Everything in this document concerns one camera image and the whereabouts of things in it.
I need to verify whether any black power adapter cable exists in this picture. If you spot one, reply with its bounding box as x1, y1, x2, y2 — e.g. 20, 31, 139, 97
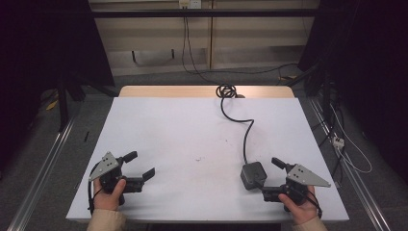
215, 84, 256, 166

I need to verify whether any black curtain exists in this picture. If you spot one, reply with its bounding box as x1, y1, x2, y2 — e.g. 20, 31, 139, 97
0, 0, 115, 174
297, 0, 408, 176

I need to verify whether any white floor cable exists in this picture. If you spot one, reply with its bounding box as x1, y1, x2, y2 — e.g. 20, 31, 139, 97
329, 103, 373, 175

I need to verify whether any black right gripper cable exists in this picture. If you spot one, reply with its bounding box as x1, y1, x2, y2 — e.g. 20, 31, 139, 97
296, 186, 323, 219

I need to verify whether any white power plug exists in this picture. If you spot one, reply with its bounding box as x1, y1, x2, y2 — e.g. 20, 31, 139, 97
332, 135, 346, 151

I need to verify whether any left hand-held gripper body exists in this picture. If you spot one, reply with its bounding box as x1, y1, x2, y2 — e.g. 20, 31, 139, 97
89, 151, 145, 206

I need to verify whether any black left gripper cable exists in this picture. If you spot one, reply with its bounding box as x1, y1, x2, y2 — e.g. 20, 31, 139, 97
87, 162, 104, 216

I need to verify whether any white wall socket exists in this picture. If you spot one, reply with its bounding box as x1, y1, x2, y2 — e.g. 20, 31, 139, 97
178, 0, 203, 10

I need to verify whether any dark grey power adapter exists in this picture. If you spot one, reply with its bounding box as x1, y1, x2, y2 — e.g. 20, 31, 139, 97
240, 161, 268, 192

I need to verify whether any white table cover board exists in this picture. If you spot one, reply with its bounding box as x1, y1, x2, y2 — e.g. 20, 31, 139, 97
65, 96, 350, 224

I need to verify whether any black wall cable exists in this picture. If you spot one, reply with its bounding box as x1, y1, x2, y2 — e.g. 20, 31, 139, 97
181, 15, 300, 86

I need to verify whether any wooden table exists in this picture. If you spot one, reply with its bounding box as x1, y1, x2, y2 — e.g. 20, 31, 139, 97
117, 85, 295, 99

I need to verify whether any person's left hand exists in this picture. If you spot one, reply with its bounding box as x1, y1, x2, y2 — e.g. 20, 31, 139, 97
92, 177, 127, 212

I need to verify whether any person's right hand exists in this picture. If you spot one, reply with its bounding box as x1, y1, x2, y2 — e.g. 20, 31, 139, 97
277, 186, 319, 226

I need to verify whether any black metal stand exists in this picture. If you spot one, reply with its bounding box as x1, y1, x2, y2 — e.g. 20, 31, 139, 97
56, 76, 71, 133

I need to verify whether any black horizontal frame bar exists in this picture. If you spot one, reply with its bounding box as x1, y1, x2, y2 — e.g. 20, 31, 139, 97
90, 8, 321, 19

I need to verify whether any aluminium floor rail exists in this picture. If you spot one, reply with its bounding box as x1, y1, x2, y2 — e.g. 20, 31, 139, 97
6, 116, 77, 231
307, 95, 393, 231

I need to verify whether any yellow tape piece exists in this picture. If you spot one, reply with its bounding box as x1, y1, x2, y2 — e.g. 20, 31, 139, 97
45, 98, 61, 112

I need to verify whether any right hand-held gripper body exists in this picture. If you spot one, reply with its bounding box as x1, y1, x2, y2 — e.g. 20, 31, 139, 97
262, 163, 332, 214

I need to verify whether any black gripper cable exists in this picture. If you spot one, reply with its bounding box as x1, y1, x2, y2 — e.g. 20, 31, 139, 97
296, 186, 323, 219
87, 162, 104, 216

